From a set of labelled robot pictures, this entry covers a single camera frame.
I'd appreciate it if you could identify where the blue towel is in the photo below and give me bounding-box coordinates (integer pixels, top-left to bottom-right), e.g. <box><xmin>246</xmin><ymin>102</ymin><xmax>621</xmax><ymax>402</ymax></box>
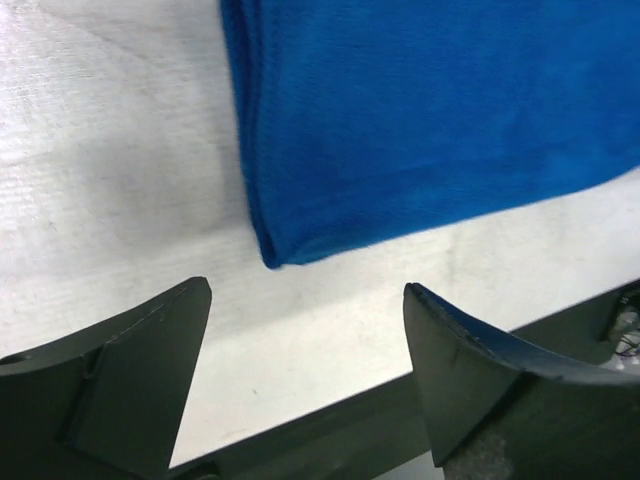
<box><xmin>220</xmin><ymin>0</ymin><xmax>639</xmax><ymax>269</ymax></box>

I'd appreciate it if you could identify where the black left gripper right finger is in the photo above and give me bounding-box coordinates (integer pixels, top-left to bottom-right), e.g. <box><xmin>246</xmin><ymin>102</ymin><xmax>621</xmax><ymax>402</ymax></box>
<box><xmin>403</xmin><ymin>283</ymin><xmax>639</xmax><ymax>479</ymax></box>

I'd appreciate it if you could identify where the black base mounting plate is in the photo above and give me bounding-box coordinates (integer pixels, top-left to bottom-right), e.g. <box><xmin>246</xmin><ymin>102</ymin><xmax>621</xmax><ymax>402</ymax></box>
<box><xmin>170</xmin><ymin>310</ymin><xmax>639</xmax><ymax>479</ymax></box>

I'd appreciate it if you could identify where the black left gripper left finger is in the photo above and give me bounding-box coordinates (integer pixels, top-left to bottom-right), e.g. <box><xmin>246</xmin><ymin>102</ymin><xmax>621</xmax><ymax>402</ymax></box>
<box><xmin>1</xmin><ymin>277</ymin><xmax>212</xmax><ymax>479</ymax></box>

